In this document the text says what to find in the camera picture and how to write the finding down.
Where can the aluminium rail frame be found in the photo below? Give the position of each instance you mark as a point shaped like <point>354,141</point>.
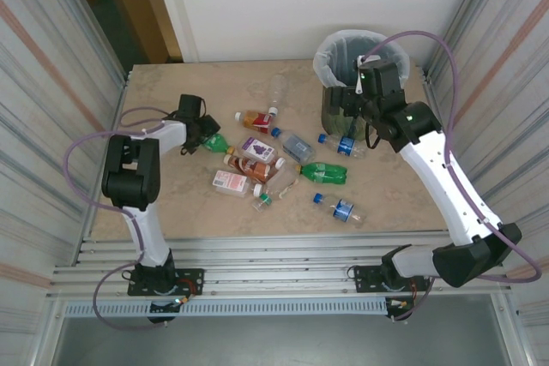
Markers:
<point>274,254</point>

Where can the red label juice bottle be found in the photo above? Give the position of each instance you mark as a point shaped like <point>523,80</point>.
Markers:
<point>256,120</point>

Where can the white plastic bin liner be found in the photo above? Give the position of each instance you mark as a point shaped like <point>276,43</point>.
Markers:
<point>330,70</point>

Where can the blue cap grey label bottle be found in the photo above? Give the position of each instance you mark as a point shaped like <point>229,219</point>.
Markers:
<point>296,146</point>

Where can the brown tea bottle white cap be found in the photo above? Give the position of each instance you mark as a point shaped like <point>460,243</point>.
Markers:
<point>253,167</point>

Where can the dark green waste bin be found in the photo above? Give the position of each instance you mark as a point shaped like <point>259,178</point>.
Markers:
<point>339,125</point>

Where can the clear crushed bottle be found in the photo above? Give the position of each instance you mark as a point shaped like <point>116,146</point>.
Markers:
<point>281,181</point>

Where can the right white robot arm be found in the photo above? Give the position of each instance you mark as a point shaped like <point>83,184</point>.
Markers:
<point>450,194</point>

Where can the pink white carton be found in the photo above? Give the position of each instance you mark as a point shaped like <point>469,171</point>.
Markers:
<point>233,183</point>

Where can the purple juice carton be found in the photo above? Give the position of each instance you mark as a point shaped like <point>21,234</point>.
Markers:
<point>257,149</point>

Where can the green soda bottle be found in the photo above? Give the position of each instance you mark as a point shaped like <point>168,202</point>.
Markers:
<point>216,143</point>
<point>322,172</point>

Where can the tall clear bottle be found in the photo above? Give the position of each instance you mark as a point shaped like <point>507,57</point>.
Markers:
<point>276,89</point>

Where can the yellow power connector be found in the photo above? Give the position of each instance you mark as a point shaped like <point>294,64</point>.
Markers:
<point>402,304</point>
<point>183,300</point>

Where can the blue label water bottle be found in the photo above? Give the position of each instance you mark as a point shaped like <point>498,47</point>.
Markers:
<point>341,208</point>
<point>344,145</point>

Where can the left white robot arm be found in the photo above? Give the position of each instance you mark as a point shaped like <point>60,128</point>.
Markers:
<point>128,169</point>

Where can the small green cap bottle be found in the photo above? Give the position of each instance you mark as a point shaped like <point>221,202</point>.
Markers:
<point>261,202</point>

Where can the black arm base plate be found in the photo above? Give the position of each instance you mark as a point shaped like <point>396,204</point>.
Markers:
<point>364,278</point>
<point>193,278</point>

